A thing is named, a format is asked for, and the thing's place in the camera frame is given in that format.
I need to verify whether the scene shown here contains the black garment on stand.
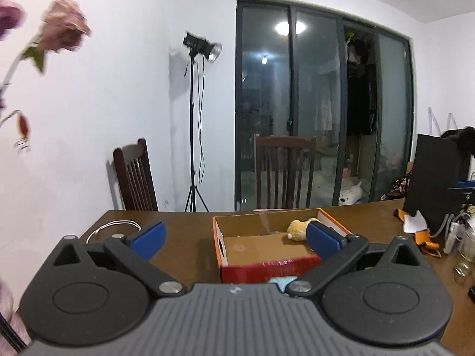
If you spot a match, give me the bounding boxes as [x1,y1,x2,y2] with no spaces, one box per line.
[441,126,475,180]

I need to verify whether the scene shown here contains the red cardboard box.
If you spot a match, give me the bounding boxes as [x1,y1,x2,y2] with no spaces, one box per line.
[213,208,350,284]

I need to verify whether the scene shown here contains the glass jar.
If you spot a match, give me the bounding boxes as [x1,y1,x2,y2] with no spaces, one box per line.
[459,228,475,264]

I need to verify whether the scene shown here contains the dark wooden chair left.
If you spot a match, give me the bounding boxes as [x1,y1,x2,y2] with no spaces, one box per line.
[113,138,159,211]

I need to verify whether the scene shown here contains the white plush dog on floor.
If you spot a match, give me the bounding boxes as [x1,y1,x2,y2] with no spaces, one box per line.
[338,181,363,206]

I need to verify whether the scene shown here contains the white paper sheet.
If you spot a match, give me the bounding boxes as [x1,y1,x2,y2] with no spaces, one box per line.
[403,211,428,234]

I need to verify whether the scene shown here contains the sliding glass door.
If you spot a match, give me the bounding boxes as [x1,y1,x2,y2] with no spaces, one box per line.
[234,0,415,211]

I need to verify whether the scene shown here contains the white spray bottle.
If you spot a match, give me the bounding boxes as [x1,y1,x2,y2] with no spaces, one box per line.
[443,222,460,255]

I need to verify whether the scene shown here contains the yellow plush toy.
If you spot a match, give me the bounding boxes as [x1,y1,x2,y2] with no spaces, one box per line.
[286,218,317,242]

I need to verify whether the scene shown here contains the dried pink roses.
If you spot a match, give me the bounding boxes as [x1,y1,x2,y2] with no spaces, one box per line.
[1,0,92,152]

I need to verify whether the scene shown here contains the dark wooden chair by door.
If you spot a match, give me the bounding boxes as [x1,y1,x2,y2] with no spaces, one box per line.
[254,133,317,210]

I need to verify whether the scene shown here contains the white charger with cable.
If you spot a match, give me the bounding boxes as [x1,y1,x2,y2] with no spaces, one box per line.
[85,219,143,244]

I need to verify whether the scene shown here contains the light blue plush toy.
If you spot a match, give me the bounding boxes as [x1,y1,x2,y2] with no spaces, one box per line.
[268,276,297,293]

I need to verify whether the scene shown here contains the studio light on stand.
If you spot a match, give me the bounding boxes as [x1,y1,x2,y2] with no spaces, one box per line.
[183,31,222,212]

